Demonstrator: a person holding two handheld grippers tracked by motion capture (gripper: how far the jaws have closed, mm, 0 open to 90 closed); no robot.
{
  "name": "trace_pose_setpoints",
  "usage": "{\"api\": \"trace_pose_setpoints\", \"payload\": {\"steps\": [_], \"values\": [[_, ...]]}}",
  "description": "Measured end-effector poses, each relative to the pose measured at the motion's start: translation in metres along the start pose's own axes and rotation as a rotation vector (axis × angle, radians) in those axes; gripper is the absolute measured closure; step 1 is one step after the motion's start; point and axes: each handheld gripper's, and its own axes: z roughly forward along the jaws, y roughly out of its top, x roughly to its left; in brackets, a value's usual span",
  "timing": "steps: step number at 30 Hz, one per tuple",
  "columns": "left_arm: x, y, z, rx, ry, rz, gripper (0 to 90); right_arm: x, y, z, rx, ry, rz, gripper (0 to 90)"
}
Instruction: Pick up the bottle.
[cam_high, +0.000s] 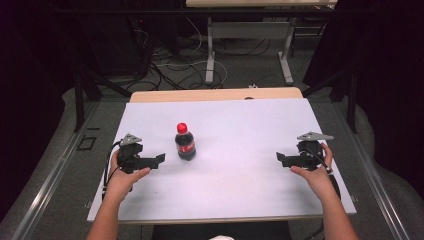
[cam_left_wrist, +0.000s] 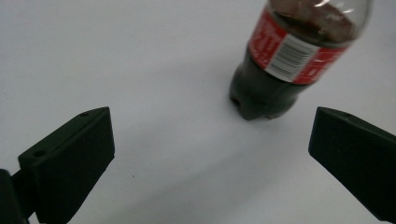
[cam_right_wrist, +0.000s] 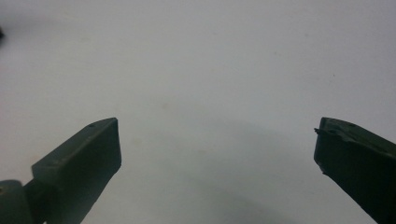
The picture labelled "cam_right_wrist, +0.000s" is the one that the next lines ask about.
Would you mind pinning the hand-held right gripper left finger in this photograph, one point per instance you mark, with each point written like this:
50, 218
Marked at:
84, 161

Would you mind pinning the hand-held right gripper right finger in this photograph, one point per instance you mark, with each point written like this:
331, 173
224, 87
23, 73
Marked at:
358, 161

